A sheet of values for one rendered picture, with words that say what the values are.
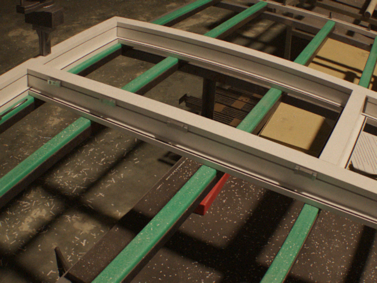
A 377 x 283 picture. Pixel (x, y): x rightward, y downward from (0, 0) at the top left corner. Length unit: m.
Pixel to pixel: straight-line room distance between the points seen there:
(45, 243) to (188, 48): 1.07
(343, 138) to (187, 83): 2.23
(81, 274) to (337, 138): 0.68
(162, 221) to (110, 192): 1.40
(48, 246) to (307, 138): 1.17
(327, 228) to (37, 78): 0.91
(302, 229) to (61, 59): 0.87
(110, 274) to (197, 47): 0.84
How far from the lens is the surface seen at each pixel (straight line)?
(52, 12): 1.27
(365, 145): 1.61
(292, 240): 0.87
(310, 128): 1.63
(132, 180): 2.33
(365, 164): 1.52
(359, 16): 2.56
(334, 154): 0.98
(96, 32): 1.50
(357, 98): 1.24
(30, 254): 2.01
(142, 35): 1.53
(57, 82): 1.22
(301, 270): 1.19
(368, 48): 2.03
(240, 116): 2.23
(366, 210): 0.94
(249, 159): 0.97
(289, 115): 1.67
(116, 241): 1.21
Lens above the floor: 1.47
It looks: 34 degrees down
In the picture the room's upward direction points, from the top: 3 degrees clockwise
